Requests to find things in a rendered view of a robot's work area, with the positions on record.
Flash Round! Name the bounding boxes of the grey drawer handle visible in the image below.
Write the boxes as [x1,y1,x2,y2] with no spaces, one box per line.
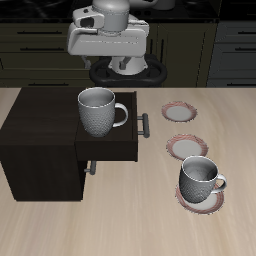
[136,112,151,139]
[83,160,98,176]

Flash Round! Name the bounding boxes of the dark kitchen cupboards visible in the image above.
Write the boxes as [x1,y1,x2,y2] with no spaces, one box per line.
[0,19,222,89]

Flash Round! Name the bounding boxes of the dark wooden cabinet drawer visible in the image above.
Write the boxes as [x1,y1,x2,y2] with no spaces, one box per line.
[74,90,139,163]

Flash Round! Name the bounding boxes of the grey kitchen drawer unit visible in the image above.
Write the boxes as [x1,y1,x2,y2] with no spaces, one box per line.
[205,19,256,89]

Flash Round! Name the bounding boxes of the flat black base plate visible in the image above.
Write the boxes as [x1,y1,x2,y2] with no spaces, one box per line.
[88,54,168,88]

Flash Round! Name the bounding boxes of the black kitchen countertop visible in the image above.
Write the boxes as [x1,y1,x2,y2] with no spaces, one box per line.
[0,0,256,24]

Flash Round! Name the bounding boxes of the dark wooden cabinet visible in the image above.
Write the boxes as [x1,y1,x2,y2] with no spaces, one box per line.
[0,87,86,202]

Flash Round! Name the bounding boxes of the grey porcelain mug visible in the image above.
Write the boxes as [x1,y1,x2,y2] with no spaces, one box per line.
[77,86,130,138]
[178,155,228,205]

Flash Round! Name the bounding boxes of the white plate with red rim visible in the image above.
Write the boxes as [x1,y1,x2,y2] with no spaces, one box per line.
[174,182,225,216]
[165,133,210,161]
[161,101,199,124]

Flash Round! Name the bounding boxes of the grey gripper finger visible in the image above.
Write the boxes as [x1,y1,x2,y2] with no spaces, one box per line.
[119,55,132,71]
[81,54,93,70]

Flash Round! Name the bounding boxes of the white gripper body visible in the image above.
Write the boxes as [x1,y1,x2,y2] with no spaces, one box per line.
[67,19,150,57]

